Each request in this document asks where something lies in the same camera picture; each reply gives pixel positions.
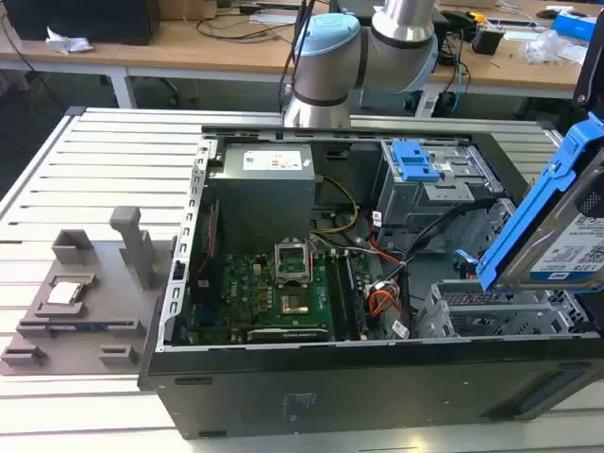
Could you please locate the CPU socket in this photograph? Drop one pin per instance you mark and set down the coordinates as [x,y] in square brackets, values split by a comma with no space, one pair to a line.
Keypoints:
[293,303]

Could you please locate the clear plastic bag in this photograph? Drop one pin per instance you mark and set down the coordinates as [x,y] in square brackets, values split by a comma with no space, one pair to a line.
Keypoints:
[547,47]

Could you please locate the black RAM slot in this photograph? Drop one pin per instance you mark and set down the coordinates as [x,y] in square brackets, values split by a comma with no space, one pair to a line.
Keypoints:
[336,292]

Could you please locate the grey power supply unit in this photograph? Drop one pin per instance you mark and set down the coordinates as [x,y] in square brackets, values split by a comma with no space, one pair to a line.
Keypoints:
[259,198]

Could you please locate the green motherboard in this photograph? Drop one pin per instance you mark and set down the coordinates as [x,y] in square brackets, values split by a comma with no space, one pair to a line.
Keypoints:
[245,292]

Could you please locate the grey parts rack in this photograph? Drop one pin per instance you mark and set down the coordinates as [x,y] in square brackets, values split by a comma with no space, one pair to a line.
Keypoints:
[108,283]

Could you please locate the RAM stick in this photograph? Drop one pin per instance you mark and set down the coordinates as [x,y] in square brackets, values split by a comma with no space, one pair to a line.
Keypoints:
[353,288]
[89,325]

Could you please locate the wooden desk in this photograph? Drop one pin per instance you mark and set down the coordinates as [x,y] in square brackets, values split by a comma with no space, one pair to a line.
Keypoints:
[519,71]
[141,56]

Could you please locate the metal disk bay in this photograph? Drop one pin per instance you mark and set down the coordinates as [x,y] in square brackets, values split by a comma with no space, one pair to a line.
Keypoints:
[495,316]

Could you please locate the blue cardboard box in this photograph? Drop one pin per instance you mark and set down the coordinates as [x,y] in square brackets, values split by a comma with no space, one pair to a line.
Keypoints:
[573,23]

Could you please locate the large black box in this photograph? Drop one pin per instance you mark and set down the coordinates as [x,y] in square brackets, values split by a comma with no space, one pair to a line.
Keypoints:
[80,19]

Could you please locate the silver CPU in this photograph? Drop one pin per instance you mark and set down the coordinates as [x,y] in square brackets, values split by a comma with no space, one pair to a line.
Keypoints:
[63,292]

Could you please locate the small black box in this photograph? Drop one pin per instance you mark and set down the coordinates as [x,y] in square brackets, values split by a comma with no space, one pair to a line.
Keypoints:
[486,40]

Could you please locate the black PC case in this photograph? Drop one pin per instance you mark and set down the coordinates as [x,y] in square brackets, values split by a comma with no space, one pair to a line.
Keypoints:
[330,391]

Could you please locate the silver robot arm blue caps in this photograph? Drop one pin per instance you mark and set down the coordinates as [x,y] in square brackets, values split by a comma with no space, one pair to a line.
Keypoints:
[330,71]

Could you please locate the blue plastic cage latch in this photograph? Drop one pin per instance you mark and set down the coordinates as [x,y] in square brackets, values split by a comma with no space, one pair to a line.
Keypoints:
[413,160]

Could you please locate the grey metal drive cage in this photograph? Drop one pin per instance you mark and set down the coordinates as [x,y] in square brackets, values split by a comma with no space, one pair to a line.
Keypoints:
[424,207]

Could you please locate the black graphics card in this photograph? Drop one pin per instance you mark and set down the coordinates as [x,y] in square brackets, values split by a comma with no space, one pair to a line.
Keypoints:
[288,335]

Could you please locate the crumpled white paper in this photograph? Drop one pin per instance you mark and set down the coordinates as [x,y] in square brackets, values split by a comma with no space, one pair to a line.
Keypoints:
[66,40]

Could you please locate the hard disk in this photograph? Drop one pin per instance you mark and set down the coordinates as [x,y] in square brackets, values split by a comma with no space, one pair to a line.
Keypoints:
[566,236]

